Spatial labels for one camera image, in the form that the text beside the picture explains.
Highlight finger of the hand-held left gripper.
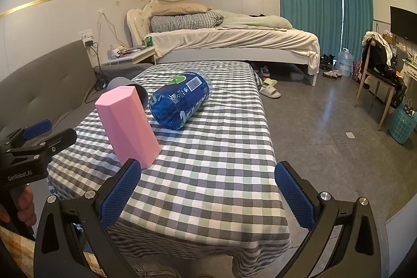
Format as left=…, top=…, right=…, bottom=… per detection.
left=0, top=119, right=53, bottom=150
left=7, top=128, right=78, bottom=164

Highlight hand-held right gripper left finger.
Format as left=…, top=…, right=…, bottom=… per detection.
left=33, top=158, right=142, bottom=278

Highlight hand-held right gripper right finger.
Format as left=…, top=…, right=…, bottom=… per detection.
left=274, top=161, right=387, bottom=278

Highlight grey cup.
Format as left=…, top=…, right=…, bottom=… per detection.
left=106, top=77, right=150, bottom=111

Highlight person's left hand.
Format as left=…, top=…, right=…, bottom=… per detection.
left=0, top=184, right=37, bottom=226

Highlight grey sofa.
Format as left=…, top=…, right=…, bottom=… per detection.
left=0, top=40, right=154, bottom=148

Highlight pink hexagonal block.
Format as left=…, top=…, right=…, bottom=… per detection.
left=95, top=86, right=161, bottom=170

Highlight beige plaid cloth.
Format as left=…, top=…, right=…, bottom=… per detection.
left=0, top=226, right=37, bottom=278

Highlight green grey checkered tablecloth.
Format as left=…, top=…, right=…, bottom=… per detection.
left=47, top=62, right=292, bottom=269

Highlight blue plastic bottle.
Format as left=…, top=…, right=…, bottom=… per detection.
left=149, top=69, right=213, bottom=130

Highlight white slipper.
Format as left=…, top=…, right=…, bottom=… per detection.
left=259, top=85, right=281, bottom=99

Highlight white nightstand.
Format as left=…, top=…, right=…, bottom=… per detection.
left=102, top=47, right=157, bottom=65

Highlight teal laundry basket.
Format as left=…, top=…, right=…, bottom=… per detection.
left=389, top=104, right=417, bottom=145

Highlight black boots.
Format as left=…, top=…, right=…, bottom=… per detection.
left=319, top=54, right=337, bottom=70

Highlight large water jug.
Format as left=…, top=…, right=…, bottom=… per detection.
left=335, top=48, right=354, bottom=77

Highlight wooden chair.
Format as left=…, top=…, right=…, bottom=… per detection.
left=354, top=39, right=396, bottom=125

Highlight white bed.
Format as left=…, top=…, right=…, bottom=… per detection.
left=126, top=0, right=321, bottom=87

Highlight black jacket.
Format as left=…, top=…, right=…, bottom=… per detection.
left=370, top=40, right=408, bottom=109

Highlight beige bed sheet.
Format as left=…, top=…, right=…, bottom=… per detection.
left=151, top=27, right=320, bottom=75

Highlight grey checkered quilt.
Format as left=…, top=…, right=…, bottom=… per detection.
left=150, top=11, right=225, bottom=33

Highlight beige pillow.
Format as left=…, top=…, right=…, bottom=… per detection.
left=151, top=3, right=212, bottom=17

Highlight pale green blanket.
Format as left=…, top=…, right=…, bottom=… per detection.
left=215, top=9, right=293, bottom=30

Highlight white garment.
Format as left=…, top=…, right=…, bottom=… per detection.
left=361, top=31, right=391, bottom=54

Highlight narrow teal curtain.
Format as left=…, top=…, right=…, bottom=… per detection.
left=340, top=0, right=374, bottom=64

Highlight black television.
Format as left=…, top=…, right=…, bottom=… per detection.
left=390, top=6, right=417, bottom=44

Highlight black cable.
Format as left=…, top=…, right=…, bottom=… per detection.
left=85, top=41, right=109, bottom=103

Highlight white cable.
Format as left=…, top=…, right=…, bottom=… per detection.
left=99, top=11, right=126, bottom=49

